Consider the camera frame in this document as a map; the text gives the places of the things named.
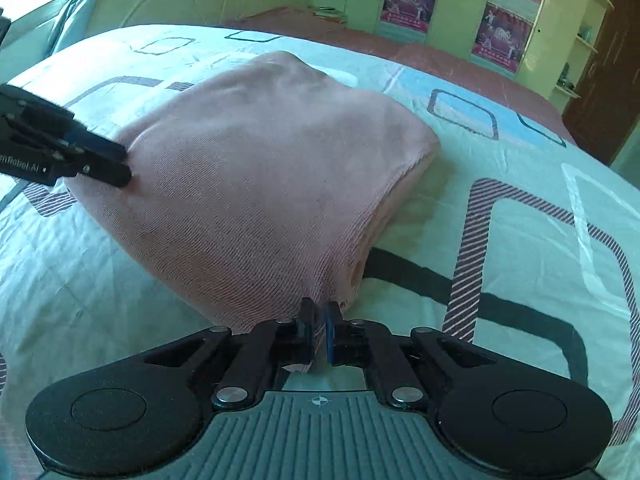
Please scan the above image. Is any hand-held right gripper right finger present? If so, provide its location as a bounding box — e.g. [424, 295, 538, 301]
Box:
[324, 301, 494, 409]

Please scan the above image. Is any light green patterned bed sheet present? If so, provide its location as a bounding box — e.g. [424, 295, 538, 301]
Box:
[0, 24, 640, 480]

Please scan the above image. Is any light blue curtain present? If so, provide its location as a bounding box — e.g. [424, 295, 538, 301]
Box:
[48, 0, 117, 55]

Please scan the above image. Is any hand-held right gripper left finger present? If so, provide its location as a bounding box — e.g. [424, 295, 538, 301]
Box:
[144, 298, 316, 409]

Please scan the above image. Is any yellow-green wardrobe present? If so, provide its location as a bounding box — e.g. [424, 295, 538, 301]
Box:
[310, 0, 617, 107]

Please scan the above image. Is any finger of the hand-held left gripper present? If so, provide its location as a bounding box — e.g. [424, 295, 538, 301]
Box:
[64, 152, 133, 190]
[66, 119, 129, 162]

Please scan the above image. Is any pink long-sleeve shirt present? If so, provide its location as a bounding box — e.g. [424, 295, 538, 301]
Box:
[65, 51, 442, 374]

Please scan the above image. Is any yellow-green corner shelf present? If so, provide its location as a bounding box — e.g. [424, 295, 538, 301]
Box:
[552, 0, 616, 102]

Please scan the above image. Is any dark brown wooden door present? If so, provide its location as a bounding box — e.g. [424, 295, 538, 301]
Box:
[562, 0, 640, 167]

